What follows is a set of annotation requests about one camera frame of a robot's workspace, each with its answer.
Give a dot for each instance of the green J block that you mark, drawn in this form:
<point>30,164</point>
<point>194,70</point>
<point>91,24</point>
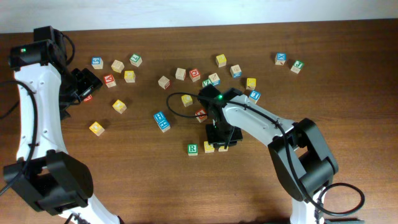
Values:
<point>297,66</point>

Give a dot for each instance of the red E side block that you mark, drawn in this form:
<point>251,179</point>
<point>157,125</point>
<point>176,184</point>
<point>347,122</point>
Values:
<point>180,74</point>

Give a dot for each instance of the blue T block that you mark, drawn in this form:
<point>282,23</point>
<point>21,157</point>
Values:
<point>254,96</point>

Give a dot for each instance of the blue H block upper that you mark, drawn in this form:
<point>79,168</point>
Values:
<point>159,117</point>

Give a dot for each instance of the blue X block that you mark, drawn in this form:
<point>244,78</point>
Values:
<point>280,58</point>

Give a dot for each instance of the yellow o block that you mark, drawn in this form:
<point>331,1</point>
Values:
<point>97,129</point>
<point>119,106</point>

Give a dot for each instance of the yellow C block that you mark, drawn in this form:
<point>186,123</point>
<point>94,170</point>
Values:
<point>187,100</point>

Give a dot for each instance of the green R block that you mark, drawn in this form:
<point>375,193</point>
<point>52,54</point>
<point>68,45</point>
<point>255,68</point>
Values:
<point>192,149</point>

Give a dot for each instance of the red I side block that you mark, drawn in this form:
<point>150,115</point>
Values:
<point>164,82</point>

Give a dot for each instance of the yellow block with brown picture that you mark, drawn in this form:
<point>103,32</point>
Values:
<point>250,83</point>

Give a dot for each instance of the blue h block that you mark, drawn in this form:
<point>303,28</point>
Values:
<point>159,117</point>
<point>164,125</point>

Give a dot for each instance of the blue S block far left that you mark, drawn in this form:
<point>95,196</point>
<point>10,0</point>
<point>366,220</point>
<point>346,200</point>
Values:
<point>97,63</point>

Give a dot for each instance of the red Y block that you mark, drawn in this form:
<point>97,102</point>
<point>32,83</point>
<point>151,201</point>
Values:
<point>109,81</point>

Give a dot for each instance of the green L block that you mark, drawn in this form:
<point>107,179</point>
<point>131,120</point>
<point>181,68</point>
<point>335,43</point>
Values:
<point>135,60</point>

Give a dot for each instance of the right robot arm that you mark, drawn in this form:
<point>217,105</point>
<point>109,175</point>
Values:
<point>303,162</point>

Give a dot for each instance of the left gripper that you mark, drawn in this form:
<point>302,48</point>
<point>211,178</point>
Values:
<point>90,81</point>

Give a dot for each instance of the yellow G block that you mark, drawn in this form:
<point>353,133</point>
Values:
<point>129,76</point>

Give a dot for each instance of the blue L side block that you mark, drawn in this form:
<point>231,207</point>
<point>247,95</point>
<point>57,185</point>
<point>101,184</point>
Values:
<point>214,79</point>

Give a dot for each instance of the yellow O block lower left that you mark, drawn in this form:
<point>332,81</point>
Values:
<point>97,129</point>

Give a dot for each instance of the yellow top far block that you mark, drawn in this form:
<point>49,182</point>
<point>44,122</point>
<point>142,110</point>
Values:
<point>221,60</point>

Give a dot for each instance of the yellow s block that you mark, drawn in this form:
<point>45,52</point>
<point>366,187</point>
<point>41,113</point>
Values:
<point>208,147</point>
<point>223,149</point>

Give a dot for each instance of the red side block far left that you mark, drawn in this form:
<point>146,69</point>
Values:
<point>88,98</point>

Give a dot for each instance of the blue D side block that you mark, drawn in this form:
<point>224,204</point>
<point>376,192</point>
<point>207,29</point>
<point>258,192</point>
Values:
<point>235,71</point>

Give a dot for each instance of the yellow O block middle left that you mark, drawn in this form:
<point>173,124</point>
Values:
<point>119,106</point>

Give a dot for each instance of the yellow S block front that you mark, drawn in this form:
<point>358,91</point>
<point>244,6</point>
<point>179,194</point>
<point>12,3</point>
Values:
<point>208,147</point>

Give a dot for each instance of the plain wooden block upper left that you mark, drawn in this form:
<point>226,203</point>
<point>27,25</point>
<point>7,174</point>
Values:
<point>117,66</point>

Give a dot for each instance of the blue H block lower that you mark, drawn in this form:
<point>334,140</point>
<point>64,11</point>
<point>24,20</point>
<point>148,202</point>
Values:
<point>164,125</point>

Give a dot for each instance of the red Q block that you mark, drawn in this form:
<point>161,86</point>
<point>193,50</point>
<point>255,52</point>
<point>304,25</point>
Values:
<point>194,75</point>

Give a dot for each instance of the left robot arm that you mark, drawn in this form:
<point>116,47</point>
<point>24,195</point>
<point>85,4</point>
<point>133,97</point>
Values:
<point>44,175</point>

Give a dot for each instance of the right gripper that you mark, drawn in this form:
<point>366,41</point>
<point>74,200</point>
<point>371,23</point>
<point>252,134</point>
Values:
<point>216,140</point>

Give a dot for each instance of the red A block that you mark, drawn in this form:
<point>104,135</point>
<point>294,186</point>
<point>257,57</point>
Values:
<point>201,115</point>

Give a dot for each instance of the green Z block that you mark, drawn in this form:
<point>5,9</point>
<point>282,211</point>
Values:
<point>206,82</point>

